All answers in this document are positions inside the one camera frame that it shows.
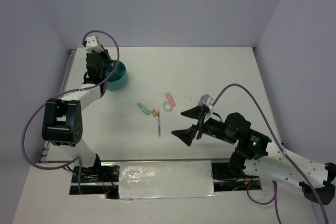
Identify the aluminium rail left edge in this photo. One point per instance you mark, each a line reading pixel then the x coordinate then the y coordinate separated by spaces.
pixel 56 98

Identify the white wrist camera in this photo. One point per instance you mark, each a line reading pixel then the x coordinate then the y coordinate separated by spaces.
pixel 205 103
pixel 93 45

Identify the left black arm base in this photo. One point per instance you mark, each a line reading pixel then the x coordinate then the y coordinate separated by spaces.
pixel 107 185

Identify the clear tape roll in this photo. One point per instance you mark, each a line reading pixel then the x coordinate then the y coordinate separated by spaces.
pixel 167 107

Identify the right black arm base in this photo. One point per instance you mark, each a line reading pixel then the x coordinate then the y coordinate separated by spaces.
pixel 224 180

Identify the silver white pen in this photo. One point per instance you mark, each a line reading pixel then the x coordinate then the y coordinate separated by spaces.
pixel 159 124

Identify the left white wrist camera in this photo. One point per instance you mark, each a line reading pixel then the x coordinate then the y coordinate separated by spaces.
pixel 93 45

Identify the yellow binder clip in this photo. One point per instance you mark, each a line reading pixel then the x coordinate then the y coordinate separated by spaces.
pixel 154 112

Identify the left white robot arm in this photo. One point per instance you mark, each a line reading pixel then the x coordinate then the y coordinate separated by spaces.
pixel 87 162

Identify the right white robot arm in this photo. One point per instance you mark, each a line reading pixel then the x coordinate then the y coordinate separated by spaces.
pixel 256 154

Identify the green highlighter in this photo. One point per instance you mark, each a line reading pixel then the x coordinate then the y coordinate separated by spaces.
pixel 143 108

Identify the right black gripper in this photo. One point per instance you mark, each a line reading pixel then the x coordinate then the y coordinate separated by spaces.
pixel 187 134

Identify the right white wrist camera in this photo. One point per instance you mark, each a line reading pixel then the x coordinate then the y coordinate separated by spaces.
pixel 205 103

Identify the silver foil sheet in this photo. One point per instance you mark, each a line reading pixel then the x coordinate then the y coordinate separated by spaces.
pixel 165 180

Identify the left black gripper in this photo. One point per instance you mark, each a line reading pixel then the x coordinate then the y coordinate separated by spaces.
pixel 105 54

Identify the teal round divided organizer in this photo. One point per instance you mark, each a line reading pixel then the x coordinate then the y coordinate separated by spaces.
pixel 119 78

